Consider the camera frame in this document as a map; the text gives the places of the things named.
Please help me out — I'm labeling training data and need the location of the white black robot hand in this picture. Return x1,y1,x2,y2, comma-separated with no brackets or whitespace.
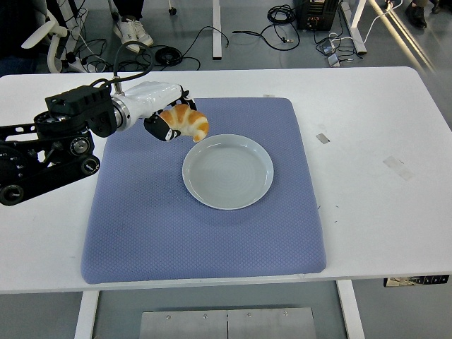
123,81,198,143

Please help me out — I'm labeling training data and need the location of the golden croissant bread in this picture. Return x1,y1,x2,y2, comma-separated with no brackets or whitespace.
158,103,210,143

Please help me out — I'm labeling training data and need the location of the person with white shoes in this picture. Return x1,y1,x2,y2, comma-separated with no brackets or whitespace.
111,0,155,54

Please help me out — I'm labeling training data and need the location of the white background table leg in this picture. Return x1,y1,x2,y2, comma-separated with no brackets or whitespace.
348,0,369,55
211,0,223,60

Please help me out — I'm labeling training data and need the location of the grey round plate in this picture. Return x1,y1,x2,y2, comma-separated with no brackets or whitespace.
182,133,275,211

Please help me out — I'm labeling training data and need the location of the white office chair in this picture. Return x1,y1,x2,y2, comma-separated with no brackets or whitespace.
20,9,89,74

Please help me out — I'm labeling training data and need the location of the blue quilted mat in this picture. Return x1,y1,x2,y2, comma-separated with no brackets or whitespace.
80,97,326,285

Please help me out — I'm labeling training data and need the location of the black equipment box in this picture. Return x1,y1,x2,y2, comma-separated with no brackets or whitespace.
295,0,342,31

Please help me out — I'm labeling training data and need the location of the grey metal plate with screws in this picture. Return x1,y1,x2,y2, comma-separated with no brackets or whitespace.
138,307,316,339

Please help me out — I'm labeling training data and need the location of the large grey tape piece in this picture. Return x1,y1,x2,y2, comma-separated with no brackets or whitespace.
381,155,414,182

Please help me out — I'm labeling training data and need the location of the person with black shoes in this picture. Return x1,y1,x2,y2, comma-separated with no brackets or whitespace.
404,0,441,30

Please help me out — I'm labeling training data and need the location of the table height control panel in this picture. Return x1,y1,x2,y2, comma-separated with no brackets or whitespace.
383,274,450,287

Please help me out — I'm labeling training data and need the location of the coiled black cable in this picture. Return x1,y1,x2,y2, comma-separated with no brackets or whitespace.
154,44,184,66

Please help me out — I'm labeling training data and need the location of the long arched black cable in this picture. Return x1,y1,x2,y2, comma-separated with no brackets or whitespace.
182,25,230,60

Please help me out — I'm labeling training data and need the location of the looped black cable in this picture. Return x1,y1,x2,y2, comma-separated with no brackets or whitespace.
232,3,302,51

